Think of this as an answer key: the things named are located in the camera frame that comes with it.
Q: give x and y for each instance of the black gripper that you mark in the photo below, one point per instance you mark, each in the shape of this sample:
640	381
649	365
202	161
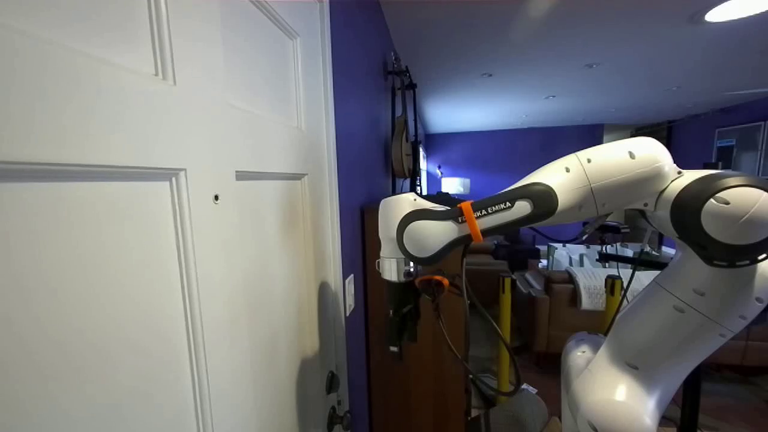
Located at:
401	316

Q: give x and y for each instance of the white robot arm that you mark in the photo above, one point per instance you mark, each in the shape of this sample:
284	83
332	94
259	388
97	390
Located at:
712	290

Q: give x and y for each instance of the upper brass door knob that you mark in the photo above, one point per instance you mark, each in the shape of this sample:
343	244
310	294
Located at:
332	383

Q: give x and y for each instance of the brass door knob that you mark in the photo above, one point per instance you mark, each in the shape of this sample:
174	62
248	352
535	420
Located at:
337	420
332	383

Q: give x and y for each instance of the lower brass door knob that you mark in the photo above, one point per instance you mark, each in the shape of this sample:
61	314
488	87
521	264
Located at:
337	420

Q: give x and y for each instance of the white panel door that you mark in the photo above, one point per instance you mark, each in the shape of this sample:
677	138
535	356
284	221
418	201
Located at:
169	249

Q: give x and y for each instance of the brown wooden cabinet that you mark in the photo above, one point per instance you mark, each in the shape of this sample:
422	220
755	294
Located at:
425	388

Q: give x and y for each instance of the yellow pole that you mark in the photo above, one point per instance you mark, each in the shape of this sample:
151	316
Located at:
505	334

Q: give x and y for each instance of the ceiling light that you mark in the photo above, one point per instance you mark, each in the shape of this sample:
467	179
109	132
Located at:
730	10

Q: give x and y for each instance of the white light switch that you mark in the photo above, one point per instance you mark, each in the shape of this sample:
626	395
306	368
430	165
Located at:
348	294

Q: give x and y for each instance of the black wall rack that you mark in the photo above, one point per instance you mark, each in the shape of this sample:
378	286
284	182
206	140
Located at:
403	140

